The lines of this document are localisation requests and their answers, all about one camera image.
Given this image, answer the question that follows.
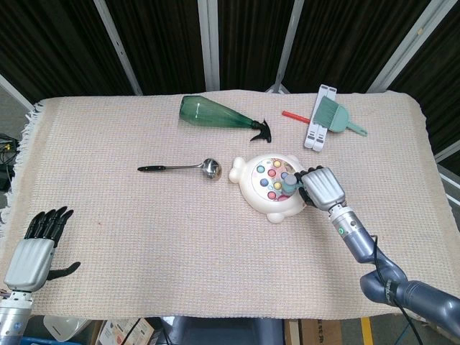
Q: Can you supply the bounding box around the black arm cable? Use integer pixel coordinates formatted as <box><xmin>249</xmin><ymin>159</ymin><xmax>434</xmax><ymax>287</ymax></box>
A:
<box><xmin>369</xmin><ymin>235</ymin><xmax>424</xmax><ymax>345</ymax></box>

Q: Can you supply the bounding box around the teal toy mallet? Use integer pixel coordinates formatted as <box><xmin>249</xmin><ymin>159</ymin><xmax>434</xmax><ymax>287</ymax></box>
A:
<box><xmin>280</xmin><ymin>172</ymin><xmax>306</xmax><ymax>198</ymax></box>

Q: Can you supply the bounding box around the white folding stand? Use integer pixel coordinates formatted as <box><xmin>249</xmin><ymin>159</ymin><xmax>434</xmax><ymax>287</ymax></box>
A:
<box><xmin>303</xmin><ymin>84</ymin><xmax>338</xmax><ymax>152</ymax></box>

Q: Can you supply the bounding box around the printed cardboard box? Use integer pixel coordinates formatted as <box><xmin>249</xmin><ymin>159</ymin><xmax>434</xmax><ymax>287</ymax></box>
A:
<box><xmin>96</xmin><ymin>317</ymin><xmax>160</xmax><ymax>345</ymax></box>

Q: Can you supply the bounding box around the white fish toy game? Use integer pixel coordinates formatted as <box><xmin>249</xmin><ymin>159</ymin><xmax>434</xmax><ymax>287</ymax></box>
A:
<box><xmin>229</xmin><ymin>153</ymin><xmax>308</xmax><ymax>224</ymax></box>

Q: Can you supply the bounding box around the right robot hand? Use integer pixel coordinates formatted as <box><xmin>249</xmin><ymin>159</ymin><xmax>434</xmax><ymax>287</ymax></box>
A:
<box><xmin>293</xmin><ymin>165</ymin><xmax>348</xmax><ymax>212</ymax></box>

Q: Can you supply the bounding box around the white metal frame post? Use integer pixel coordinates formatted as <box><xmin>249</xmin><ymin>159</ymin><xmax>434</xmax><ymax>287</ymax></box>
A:
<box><xmin>368</xmin><ymin>0</ymin><xmax>449</xmax><ymax>93</ymax></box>
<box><xmin>197</xmin><ymin>0</ymin><xmax>221</xmax><ymax>91</ymax></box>
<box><xmin>265</xmin><ymin>0</ymin><xmax>306</xmax><ymax>94</ymax></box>
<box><xmin>93</xmin><ymin>0</ymin><xmax>143</xmax><ymax>96</ymax></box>

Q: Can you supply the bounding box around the white plastic container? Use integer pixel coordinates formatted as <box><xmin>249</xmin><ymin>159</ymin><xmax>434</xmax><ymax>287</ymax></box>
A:
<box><xmin>42</xmin><ymin>315</ymin><xmax>93</xmax><ymax>343</ymax></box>

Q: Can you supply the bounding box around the steel ladle black handle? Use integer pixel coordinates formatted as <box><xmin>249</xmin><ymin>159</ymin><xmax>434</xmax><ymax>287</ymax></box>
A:
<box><xmin>137</xmin><ymin>157</ymin><xmax>222</xmax><ymax>181</ymax></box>

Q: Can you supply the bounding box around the green spray bottle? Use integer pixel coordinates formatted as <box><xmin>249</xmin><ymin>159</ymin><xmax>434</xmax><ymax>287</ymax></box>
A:
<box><xmin>179</xmin><ymin>95</ymin><xmax>272</xmax><ymax>142</ymax></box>

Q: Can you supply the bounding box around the red stick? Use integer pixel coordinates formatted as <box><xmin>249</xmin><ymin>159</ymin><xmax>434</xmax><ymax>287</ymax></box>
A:
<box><xmin>282</xmin><ymin>110</ymin><xmax>311</xmax><ymax>124</ymax></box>

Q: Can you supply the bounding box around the plain brown cardboard box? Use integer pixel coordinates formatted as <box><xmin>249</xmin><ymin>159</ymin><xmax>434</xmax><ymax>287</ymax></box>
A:
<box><xmin>283</xmin><ymin>318</ymin><xmax>343</xmax><ymax>345</ymax></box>

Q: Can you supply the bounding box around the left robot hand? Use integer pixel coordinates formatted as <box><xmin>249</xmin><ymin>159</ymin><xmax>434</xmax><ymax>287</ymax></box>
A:
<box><xmin>3</xmin><ymin>206</ymin><xmax>81</xmax><ymax>292</ymax></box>

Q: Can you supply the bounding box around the beige woven table cloth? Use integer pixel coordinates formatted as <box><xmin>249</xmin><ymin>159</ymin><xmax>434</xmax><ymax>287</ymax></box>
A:
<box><xmin>0</xmin><ymin>89</ymin><xmax>454</xmax><ymax>321</ymax></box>

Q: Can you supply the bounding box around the black cable bundle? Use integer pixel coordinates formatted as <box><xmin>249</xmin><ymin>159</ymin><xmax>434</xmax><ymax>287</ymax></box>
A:
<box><xmin>0</xmin><ymin>133</ymin><xmax>19</xmax><ymax>191</ymax></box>

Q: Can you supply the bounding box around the teal dustpan brush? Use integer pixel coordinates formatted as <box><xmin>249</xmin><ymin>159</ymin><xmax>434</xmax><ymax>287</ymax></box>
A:
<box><xmin>310</xmin><ymin>96</ymin><xmax>369</xmax><ymax>137</ymax></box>

